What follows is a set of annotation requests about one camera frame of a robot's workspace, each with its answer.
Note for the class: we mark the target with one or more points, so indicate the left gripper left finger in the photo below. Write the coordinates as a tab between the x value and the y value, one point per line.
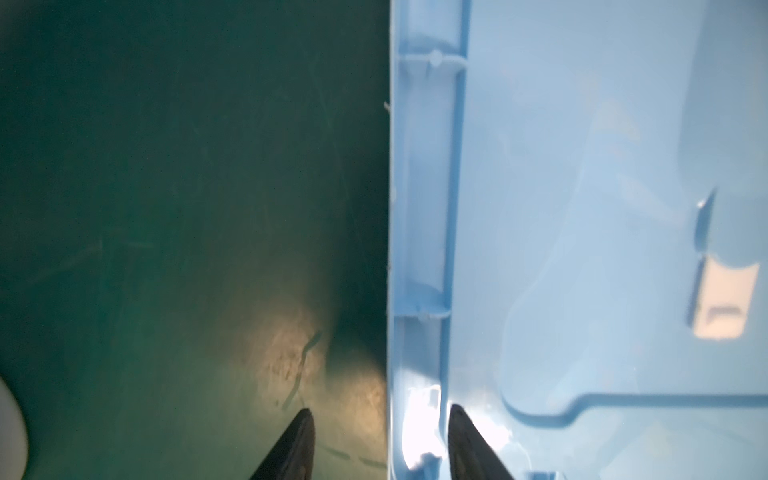
292	456

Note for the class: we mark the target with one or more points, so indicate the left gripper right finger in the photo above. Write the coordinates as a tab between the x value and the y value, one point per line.
470	456

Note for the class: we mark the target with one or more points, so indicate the light blue bin lid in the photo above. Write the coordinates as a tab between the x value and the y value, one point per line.
578	237

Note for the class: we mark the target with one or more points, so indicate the potted flower plant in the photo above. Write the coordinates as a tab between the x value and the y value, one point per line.
14	445

